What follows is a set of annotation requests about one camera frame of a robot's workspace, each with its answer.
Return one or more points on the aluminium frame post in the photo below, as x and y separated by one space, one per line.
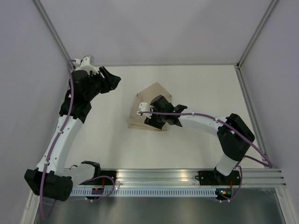
52 30
266 16

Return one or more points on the white slotted cable duct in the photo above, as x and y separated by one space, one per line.
143 192

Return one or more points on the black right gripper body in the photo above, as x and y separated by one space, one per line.
156 121

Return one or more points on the aluminium left frame post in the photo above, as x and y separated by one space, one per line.
52 30

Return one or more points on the beige cloth napkin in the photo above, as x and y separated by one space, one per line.
147 95

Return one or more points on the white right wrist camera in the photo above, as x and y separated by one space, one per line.
145 109

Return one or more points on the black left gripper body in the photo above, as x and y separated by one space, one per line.
99 84

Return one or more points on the aluminium rear frame bar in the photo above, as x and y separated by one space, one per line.
168 64

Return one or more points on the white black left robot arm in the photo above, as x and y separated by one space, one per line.
49 179

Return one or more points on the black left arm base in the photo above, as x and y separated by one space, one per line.
103 181

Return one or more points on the aluminium front mounting rail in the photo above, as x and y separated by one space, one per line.
251 178

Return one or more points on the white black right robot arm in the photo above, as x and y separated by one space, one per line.
233 134

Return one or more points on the aluminium right frame post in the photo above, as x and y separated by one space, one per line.
266 16

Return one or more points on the aluminium table edge rail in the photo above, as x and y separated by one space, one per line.
252 115

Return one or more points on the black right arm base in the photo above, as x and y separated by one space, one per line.
214 178

